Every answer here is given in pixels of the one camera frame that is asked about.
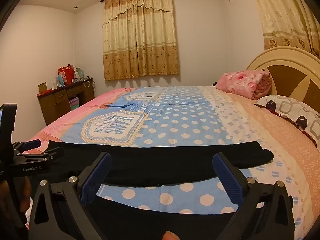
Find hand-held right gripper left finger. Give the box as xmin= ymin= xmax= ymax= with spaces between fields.
xmin=29 ymin=152 xmax=112 ymax=240

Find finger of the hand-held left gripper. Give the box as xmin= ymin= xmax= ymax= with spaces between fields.
xmin=24 ymin=147 xmax=64 ymax=167
xmin=12 ymin=139 xmax=42 ymax=155

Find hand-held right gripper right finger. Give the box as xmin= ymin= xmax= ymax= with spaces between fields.
xmin=212 ymin=152 xmax=295 ymax=240

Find black pants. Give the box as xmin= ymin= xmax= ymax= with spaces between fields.
xmin=46 ymin=141 xmax=275 ymax=240

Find person's left hand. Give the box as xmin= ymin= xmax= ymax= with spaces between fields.
xmin=0 ymin=176 xmax=32 ymax=220

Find brown wooden desk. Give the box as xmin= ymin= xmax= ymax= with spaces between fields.
xmin=37 ymin=78 xmax=95 ymax=126

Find plastic drawer box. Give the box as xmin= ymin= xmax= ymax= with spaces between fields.
xmin=69 ymin=97 xmax=80 ymax=111

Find polka dot printed bedsheet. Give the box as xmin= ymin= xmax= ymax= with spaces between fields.
xmin=24 ymin=85 xmax=320 ymax=240

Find red gift bag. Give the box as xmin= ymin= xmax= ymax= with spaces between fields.
xmin=58 ymin=65 xmax=75 ymax=84

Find white and teal bag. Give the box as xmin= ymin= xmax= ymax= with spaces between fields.
xmin=72 ymin=66 xmax=84 ymax=80

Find grey patterned pillow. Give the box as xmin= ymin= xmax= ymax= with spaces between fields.
xmin=254 ymin=95 xmax=320 ymax=153

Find pink floral folded quilt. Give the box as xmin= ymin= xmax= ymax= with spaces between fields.
xmin=215 ymin=70 xmax=272 ymax=100

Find cream wooden headboard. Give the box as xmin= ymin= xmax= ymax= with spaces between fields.
xmin=245 ymin=46 xmax=320 ymax=105

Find beige floral window curtain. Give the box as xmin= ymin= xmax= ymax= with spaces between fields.
xmin=102 ymin=0 xmax=180 ymax=81

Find beige floral side curtain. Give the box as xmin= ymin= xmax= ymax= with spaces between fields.
xmin=246 ymin=0 xmax=320 ymax=60

